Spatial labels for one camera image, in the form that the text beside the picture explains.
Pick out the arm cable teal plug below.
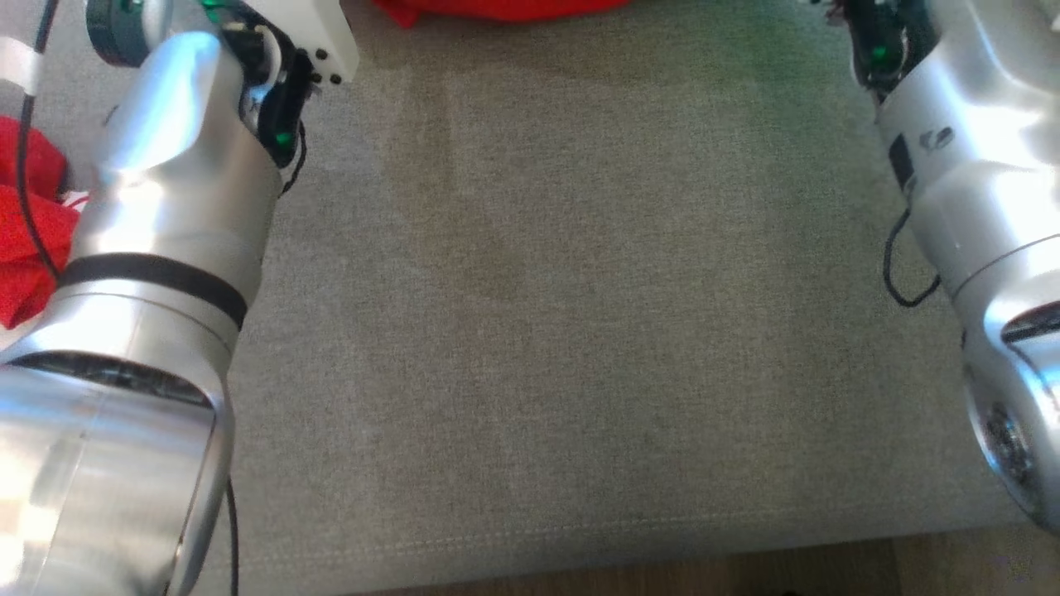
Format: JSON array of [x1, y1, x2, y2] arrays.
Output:
[[15, 0, 63, 278], [882, 207, 942, 309]]

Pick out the grey sofa seat cushion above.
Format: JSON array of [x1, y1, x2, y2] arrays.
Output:
[[0, 0, 1060, 596]]

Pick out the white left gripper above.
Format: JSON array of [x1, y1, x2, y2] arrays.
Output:
[[219, 0, 359, 166]]

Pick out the red and white basketball jersey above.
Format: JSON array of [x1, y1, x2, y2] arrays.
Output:
[[0, 116, 90, 330]]

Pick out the left arm cable teal plug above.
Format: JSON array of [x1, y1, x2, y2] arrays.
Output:
[[15, 0, 63, 278]]

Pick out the red shorts with white trim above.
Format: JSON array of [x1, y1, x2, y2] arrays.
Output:
[[370, 0, 630, 30]]

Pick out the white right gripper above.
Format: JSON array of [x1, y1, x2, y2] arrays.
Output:
[[828, 0, 937, 88]]

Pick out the right arm cable teal plug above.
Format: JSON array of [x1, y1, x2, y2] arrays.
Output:
[[882, 207, 942, 309]]

